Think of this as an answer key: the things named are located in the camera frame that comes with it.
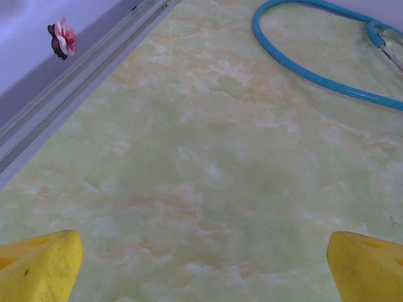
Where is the left aluminium table rail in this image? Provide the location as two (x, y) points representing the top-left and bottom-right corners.
(0, 0), (182, 177)

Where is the blue stethoscope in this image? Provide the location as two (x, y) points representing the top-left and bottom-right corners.
(251, 0), (403, 111)

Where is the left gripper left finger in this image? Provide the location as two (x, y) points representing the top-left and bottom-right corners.
(0, 229), (84, 302)

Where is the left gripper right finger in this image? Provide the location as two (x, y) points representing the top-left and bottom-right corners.
(326, 230), (403, 302)

